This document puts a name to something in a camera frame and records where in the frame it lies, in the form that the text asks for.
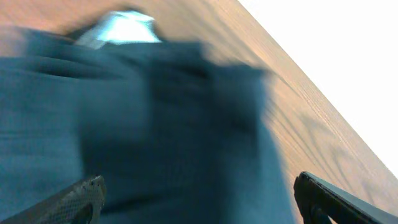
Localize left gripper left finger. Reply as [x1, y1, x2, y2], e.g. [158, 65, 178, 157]
[1, 175, 106, 224]

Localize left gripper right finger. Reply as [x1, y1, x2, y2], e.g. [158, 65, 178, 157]
[294, 171, 397, 224]

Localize navy shorts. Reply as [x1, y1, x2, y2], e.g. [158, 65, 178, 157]
[81, 42, 294, 223]
[1, 11, 159, 218]

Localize folded navy shorts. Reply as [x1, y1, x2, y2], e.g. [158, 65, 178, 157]
[1, 11, 159, 218]

